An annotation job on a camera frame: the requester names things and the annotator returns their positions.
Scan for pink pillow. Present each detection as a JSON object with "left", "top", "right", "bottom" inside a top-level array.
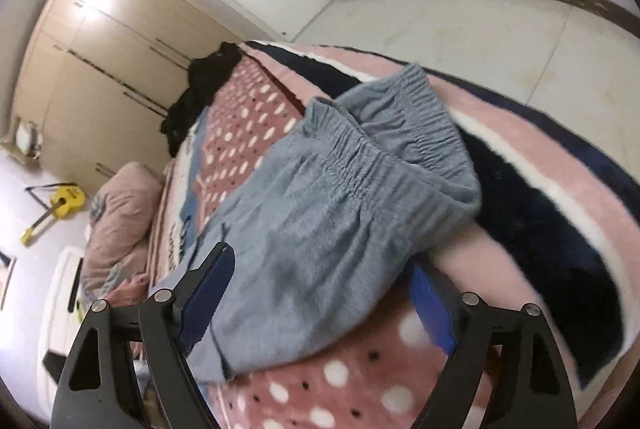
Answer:
[{"left": 82, "top": 162, "right": 166, "bottom": 290}]

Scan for grey-blue pants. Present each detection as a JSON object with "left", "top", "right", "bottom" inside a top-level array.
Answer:
[{"left": 187, "top": 63, "right": 483, "bottom": 385}]

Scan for black garment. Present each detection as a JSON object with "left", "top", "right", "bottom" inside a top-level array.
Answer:
[{"left": 160, "top": 42, "right": 246, "bottom": 157}]

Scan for yellow toy guitar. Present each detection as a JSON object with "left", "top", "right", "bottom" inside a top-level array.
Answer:
[{"left": 20, "top": 182, "right": 86, "bottom": 245}]

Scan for beige wooden wardrobe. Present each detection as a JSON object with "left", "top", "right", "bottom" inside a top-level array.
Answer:
[{"left": 12, "top": 0, "right": 246, "bottom": 195}]

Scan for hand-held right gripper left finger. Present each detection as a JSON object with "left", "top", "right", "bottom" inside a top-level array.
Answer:
[{"left": 50, "top": 241, "right": 236, "bottom": 429}]

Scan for pink dotted printed blanket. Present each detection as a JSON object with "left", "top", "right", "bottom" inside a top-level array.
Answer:
[{"left": 145, "top": 40, "right": 640, "bottom": 429}]

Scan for pink striped garment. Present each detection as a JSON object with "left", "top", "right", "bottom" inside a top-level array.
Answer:
[{"left": 107, "top": 271, "right": 151, "bottom": 305}]

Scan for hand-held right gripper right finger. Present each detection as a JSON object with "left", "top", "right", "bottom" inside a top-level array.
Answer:
[{"left": 410, "top": 264, "right": 578, "bottom": 429}]

